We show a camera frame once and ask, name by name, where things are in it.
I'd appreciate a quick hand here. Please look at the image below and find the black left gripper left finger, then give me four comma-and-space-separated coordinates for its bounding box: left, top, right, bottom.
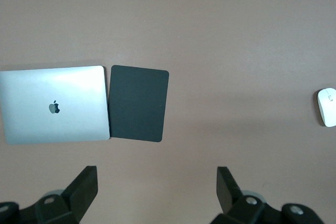
34, 165, 99, 224

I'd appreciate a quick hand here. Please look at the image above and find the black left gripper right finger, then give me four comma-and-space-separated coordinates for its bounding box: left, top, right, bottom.
209, 166, 266, 224

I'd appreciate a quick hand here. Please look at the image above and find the white computer mouse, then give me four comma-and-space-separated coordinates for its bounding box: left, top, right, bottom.
317, 87, 336, 127

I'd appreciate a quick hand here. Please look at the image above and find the black mouse pad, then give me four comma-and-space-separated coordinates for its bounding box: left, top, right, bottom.
108, 65, 170, 143

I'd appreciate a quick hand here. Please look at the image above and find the silver closed laptop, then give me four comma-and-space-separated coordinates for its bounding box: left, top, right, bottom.
0, 65, 111, 145

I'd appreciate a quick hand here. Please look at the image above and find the brown table cover mat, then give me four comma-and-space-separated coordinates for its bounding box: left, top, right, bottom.
0, 0, 336, 224

